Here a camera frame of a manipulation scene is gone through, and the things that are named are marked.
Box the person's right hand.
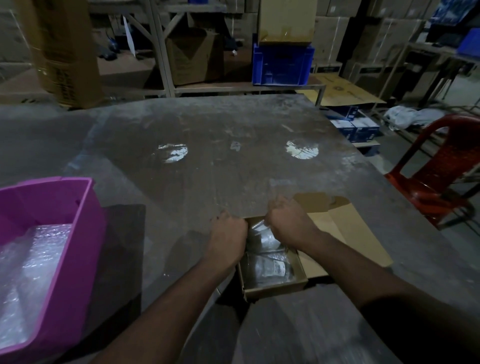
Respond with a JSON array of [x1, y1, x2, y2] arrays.
[[265, 197, 323, 252]]

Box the person's left hand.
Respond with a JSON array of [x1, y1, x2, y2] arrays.
[[204, 211, 249, 271]]

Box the bubble items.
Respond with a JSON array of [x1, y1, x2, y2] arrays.
[[247, 253, 297, 288]]

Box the small brown cardboard box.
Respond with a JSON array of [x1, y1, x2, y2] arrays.
[[236, 192, 395, 301]]

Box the pile of bubble wrap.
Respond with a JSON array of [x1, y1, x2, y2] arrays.
[[0, 224, 72, 350]]

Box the person's left forearm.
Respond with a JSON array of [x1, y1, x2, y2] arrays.
[[89, 258, 241, 364]]

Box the person's right forearm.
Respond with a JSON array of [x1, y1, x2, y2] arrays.
[[299, 230, 417, 312]]

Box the blue and white product box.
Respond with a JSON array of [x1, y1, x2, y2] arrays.
[[350, 117, 382, 143], [329, 119, 357, 143]]

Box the dark blue product box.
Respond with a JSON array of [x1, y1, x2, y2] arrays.
[[329, 105, 360, 120]]

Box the flattened printed cardboard sheet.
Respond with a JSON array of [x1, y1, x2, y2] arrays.
[[296, 73, 387, 108]]

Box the flat cardboard sheet with tape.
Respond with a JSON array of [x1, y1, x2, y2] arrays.
[[257, 0, 319, 47]]

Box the tall narrow cardboard carton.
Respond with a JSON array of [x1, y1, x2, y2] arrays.
[[14, 0, 104, 110]]

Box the pink plastic bin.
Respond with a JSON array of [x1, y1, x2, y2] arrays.
[[0, 176, 108, 364]]

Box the red plastic chair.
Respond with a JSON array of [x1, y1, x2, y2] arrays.
[[384, 114, 480, 230]]

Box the white plastic bag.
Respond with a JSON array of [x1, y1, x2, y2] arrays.
[[384, 105, 449, 131]]

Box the blue plastic crate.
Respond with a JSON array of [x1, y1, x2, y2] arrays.
[[251, 43, 316, 86]]

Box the open brown carton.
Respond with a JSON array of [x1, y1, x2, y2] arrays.
[[166, 28, 225, 86]]

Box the grey metal storage rack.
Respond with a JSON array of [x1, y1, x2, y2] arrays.
[[89, 0, 327, 108]]

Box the small dark object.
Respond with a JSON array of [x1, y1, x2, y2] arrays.
[[101, 41, 121, 62]]

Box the white paper sheet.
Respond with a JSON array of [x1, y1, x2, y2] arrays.
[[123, 15, 137, 58]]

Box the blue plastic tray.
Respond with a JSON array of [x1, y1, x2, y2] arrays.
[[457, 28, 480, 59]]

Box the blue patterned bag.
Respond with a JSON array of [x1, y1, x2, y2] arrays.
[[431, 0, 477, 25]]

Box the metal frame table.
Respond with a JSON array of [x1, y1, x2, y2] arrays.
[[378, 41, 480, 113]]

